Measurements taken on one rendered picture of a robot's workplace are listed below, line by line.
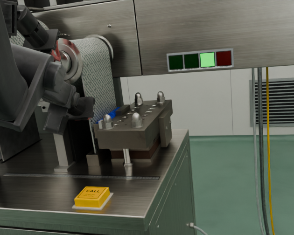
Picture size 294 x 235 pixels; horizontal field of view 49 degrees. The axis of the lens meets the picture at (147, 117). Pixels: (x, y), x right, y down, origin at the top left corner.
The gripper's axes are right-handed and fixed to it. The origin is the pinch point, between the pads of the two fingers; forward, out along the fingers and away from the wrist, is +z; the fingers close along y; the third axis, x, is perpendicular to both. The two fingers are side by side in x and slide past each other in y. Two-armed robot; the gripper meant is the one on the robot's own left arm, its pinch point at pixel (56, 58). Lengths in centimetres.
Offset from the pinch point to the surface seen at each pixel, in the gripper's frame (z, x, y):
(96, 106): 20.2, -6.3, 5.9
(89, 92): 13.8, -4.2, 5.7
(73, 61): 3.6, 1.1, 3.9
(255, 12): 22, 31, 59
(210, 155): 251, 53, 21
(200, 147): 270, 69, 8
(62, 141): 17.5, -20.3, -2.5
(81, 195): 6.7, -39.1, 14.0
